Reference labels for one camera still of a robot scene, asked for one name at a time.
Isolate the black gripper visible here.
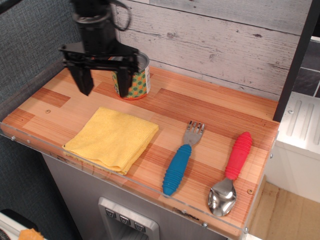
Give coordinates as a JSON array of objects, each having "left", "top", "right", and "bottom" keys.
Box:
[{"left": 59, "top": 14, "right": 139, "bottom": 98}]

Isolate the blue handled fork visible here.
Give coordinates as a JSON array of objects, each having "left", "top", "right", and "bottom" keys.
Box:
[{"left": 162, "top": 120, "right": 205, "bottom": 196}]

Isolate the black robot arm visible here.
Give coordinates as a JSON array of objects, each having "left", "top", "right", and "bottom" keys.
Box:
[{"left": 59, "top": 0, "right": 139, "bottom": 98}]

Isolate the green orange dotted can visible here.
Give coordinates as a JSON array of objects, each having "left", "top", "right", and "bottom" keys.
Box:
[{"left": 123, "top": 52, "right": 151, "bottom": 100}]

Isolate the yellow folded cloth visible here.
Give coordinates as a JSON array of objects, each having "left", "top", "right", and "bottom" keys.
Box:
[{"left": 62, "top": 107, "right": 159, "bottom": 175}]

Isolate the clear acrylic edge guard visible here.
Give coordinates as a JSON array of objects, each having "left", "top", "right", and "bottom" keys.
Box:
[{"left": 0, "top": 122, "right": 248, "bottom": 240}]

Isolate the grey toy fridge front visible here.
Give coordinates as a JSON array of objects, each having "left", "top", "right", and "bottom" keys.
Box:
[{"left": 43, "top": 155, "right": 225, "bottom": 240}]

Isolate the silver dispenser panel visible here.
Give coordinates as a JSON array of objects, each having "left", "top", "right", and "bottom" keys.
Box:
[{"left": 98, "top": 197, "right": 160, "bottom": 240}]

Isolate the orange black object corner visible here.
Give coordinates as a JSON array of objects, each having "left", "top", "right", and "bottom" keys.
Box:
[{"left": 0, "top": 209, "right": 46, "bottom": 240}]

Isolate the white toy sink unit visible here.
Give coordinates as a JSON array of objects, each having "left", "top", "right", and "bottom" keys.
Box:
[{"left": 264, "top": 36, "right": 320, "bottom": 202}]

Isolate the black braided cable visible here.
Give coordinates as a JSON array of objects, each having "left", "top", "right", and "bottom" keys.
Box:
[{"left": 109, "top": 0, "right": 132, "bottom": 32}]

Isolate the red handled spoon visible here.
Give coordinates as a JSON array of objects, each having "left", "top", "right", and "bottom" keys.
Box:
[{"left": 208, "top": 132, "right": 253, "bottom": 217}]

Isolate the dark right post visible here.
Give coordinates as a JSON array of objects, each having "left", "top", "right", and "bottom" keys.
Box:
[{"left": 272, "top": 0, "right": 320, "bottom": 123}]

